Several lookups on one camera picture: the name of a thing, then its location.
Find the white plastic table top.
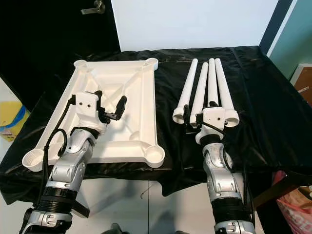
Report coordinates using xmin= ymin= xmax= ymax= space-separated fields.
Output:
xmin=22 ymin=58 xmax=165 ymax=172

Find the black plastic table cloth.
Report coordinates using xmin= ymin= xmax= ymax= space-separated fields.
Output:
xmin=0 ymin=45 xmax=312 ymax=205

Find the yellow box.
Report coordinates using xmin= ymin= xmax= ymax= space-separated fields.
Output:
xmin=0 ymin=100 xmax=30 ymax=143

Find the dark brown wooden beam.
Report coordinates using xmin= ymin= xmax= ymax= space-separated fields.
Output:
xmin=253 ymin=171 xmax=312 ymax=210

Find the grey robot left foot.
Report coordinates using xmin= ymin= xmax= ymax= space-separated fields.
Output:
xmin=110 ymin=223 xmax=130 ymax=234

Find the pink plastic bag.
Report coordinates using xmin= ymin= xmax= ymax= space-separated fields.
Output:
xmin=273 ymin=171 xmax=312 ymax=234

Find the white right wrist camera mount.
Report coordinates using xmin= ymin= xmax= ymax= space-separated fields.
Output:
xmin=195 ymin=106 xmax=227 ymax=144

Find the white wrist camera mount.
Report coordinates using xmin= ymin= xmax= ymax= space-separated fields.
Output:
xmin=195 ymin=106 xmax=227 ymax=144
xmin=70 ymin=93 xmax=104 ymax=137

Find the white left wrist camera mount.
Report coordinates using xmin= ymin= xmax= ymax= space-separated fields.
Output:
xmin=70 ymin=93 xmax=104 ymax=137

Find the metal door handle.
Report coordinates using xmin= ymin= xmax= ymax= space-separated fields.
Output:
xmin=81 ymin=0 xmax=107 ymax=15

